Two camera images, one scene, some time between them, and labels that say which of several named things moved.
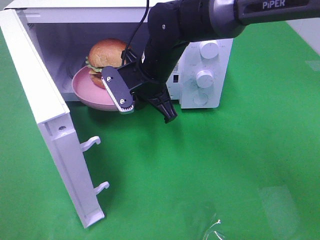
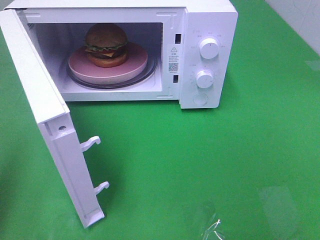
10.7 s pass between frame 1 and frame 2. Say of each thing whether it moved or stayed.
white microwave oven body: stayed
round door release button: stayed
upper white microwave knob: stayed
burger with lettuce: moved
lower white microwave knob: stayed
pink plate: moved
